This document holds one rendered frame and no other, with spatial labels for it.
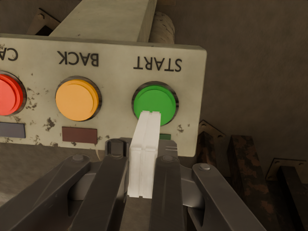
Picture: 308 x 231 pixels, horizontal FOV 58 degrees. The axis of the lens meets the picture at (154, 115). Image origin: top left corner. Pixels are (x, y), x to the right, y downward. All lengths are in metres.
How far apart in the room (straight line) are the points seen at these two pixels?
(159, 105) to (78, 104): 0.08
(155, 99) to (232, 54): 0.68
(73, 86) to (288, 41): 0.77
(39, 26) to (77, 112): 0.70
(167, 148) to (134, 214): 1.39
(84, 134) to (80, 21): 0.15
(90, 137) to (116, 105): 0.04
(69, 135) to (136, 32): 0.14
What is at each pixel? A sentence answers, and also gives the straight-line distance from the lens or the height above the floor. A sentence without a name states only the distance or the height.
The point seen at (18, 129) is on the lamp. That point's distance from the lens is 0.32.
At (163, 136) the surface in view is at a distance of 0.28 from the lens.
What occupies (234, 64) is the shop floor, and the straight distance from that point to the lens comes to 0.94.
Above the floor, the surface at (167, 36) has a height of 0.15.
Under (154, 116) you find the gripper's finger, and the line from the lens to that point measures 0.20.
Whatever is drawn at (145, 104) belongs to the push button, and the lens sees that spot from 0.26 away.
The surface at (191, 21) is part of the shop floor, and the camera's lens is 0.87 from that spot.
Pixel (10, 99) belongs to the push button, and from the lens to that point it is 0.30.
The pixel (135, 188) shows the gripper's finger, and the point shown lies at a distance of 0.16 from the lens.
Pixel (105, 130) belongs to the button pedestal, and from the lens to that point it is 0.29.
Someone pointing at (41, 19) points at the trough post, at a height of 0.02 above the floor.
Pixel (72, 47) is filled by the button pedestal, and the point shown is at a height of 0.58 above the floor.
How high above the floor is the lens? 0.82
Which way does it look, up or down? 52 degrees down
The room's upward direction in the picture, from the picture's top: 173 degrees counter-clockwise
